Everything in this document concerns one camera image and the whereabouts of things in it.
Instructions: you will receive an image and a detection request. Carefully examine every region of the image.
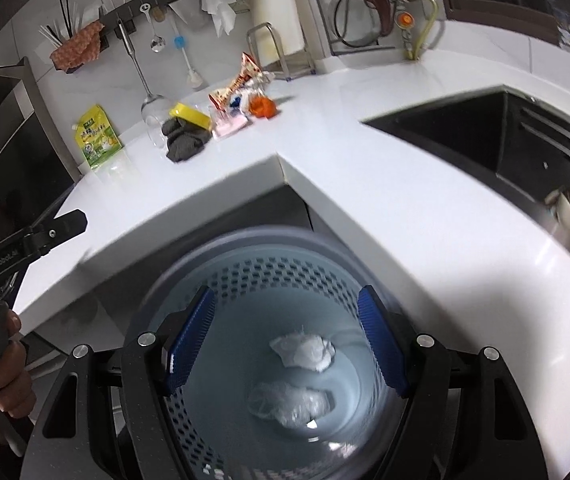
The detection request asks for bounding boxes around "red white snack wrapper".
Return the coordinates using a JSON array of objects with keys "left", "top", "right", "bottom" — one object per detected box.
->
[{"left": 208, "top": 52, "right": 266, "bottom": 111}]

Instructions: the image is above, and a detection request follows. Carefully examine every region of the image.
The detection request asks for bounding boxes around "metal wire dish rack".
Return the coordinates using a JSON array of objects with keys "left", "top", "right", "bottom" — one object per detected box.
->
[{"left": 297, "top": 0, "right": 406, "bottom": 57}]

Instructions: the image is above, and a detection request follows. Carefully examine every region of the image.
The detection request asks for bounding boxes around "orange patterned cloth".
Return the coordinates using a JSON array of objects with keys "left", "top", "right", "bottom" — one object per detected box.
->
[{"left": 49, "top": 20, "right": 104, "bottom": 73}]

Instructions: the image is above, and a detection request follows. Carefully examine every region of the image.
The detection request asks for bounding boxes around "person's left hand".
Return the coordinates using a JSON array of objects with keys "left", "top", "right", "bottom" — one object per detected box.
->
[{"left": 0, "top": 307, "right": 36, "bottom": 446}]

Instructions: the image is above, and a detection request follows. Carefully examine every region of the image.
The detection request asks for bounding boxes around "white paper towel roll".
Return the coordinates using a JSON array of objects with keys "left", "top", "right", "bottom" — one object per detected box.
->
[{"left": 250, "top": 0, "right": 306, "bottom": 58}]

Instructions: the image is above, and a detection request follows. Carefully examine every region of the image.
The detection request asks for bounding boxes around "clear plastic wrap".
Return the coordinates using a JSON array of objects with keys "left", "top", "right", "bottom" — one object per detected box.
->
[{"left": 247, "top": 380, "right": 333, "bottom": 431}]

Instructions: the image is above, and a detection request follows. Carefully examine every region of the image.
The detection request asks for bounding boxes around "grey perforated plastic bin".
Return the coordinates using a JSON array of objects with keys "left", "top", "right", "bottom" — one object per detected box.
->
[{"left": 125, "top": 227, "right": 446, "bottom": 480}]

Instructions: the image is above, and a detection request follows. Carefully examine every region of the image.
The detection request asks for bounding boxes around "white hanging cloth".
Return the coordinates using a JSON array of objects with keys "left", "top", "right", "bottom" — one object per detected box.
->
[{"left": 200, "top": 0, "right": 238, "bottom": 37}]

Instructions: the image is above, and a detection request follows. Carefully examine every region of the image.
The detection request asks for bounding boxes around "dark grey cloth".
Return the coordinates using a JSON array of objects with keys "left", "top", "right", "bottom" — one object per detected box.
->
[{"left": 161, "top": 117, "right": 213, "bottom": 163}]

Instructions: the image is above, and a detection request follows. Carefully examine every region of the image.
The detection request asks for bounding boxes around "long-handled metal ladle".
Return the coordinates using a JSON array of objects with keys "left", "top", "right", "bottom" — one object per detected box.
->
[{"left": 116, "top": 19, "right": 167, "bottom": 148}]

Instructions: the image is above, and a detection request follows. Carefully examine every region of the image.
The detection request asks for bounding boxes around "yellow gas hose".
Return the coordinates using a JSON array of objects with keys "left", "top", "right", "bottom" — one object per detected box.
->
[{"left": 405, "top": 0, "right": 439, "bottom": 61}]

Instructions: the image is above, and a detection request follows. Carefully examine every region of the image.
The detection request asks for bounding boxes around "black built-in oven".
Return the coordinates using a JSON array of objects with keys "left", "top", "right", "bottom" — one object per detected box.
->
[{"left": 0, "top": 57, "right": 76, "bottom": 251}]

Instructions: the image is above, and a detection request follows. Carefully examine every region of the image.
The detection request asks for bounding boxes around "small metal spoon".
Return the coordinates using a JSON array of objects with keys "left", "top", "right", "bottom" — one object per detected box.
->
[{"left": 141, "top": 5, "right": 167, "bottom": 54}]

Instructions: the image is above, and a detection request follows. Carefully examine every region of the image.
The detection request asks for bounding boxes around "glass pot lid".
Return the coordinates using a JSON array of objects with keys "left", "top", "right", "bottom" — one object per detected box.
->
[{"left": 335, "top": 0, "right": 383, "bottom": 48}]

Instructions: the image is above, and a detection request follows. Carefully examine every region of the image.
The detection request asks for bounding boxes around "white crumpled tissue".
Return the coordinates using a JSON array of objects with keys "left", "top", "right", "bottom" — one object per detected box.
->
[{"left": 269, "top": 332, "right": 337, "bottom": 373}]

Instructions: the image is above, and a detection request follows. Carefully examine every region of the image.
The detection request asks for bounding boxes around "yellow tape roll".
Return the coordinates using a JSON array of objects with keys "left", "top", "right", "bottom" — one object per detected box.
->
[{"left": 170, "top": 102, "right": 212, "bottom": 128}]

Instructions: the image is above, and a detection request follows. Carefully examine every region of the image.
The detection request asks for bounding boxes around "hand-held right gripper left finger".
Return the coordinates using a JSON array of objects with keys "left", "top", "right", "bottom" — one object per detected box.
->
[{"left": 24, "top": 286, "right": 218, "bottom": 480}]

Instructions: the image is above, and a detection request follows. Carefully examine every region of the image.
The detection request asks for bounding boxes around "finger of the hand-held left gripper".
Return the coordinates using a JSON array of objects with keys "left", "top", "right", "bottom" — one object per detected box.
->
[{"left": 15, "top": 209, "right": 88, "bottom": 261}]

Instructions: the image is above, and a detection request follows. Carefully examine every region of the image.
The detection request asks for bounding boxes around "metal paper towel holder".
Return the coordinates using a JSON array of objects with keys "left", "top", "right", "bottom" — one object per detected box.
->
[{"left": 246, "top": 21, "right": 316, "bottom": 81}]

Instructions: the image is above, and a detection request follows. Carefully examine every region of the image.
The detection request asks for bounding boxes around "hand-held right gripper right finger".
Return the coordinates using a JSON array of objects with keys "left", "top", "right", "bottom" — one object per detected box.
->
[{"left": 356, "top": 285, "right": 548, "bottom": 480}]

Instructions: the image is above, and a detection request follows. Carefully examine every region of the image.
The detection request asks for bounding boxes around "grey base cabinet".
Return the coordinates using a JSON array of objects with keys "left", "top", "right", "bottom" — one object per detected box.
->
[{"left": 92, "top": 182, "right": 316, "bottom": 321}]

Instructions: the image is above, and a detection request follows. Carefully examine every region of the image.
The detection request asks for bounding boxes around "dark kitchen sink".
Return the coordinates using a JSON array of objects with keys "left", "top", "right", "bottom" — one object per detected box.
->
[{"left": 362, "top": 86, "right": 570, "bottom": 281}]

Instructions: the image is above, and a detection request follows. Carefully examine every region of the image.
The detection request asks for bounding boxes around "bundle of chopsticks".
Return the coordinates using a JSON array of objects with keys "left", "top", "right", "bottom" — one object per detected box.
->
[{"left": 39, "top": 0, "right": 83, "bottom": 46}]

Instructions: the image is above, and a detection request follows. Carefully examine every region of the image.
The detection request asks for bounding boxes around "yellow green stand-up pouch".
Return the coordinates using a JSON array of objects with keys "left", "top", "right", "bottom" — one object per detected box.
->
[{"left": 74, "top": 105, "right": 124, "bottom": 173}]

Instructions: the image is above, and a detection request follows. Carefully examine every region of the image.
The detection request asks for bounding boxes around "blue-handled white brush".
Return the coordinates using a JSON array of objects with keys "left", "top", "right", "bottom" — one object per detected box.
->
[{"left": 167, "top": 5, "right": 206, "bottom": 88}]

